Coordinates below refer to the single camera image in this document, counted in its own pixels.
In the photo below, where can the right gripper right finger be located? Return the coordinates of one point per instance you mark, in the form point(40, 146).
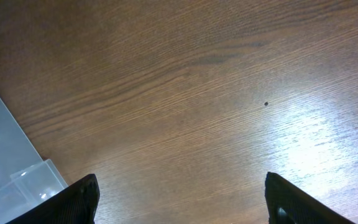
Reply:
point(286, 203)

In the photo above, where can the clear plastic storage container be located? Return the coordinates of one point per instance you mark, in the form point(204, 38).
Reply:
point(26, 180)

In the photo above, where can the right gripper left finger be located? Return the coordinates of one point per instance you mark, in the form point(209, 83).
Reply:
point(77, 204)

